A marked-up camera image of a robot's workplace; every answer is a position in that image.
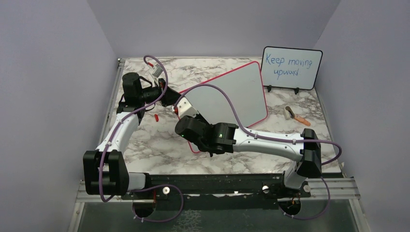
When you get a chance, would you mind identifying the black framed whiteboard with writing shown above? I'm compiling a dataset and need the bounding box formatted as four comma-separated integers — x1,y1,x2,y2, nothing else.
261,46,323,91

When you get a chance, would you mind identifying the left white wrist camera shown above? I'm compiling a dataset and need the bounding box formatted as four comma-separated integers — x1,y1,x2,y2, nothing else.
150,64,163,78

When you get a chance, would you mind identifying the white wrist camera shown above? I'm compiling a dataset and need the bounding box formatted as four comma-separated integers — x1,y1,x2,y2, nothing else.
175,97,200,119
150,64,163,78

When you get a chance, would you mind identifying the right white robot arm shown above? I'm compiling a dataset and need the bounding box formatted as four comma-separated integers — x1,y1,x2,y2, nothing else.
175,116,322,197

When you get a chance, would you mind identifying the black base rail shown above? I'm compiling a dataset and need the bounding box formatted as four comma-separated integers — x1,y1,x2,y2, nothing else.
121,174,326,214

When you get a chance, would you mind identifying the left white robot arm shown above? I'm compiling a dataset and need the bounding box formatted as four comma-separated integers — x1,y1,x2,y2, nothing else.
83,72,180,199

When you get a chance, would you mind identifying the purple cable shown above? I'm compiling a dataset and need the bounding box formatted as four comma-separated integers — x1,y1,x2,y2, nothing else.
173,83,343,221
98,55,185,224

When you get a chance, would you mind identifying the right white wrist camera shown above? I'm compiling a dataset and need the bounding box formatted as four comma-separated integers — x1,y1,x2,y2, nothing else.
175,97,200,119

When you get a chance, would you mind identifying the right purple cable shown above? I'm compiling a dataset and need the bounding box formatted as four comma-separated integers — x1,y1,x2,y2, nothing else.
173,83,343,221

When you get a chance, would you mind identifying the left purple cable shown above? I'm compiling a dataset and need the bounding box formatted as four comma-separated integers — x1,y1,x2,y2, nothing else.
98,55,185,224

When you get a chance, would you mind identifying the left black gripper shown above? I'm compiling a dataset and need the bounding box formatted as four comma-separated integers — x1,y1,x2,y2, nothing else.
139,78,185,107

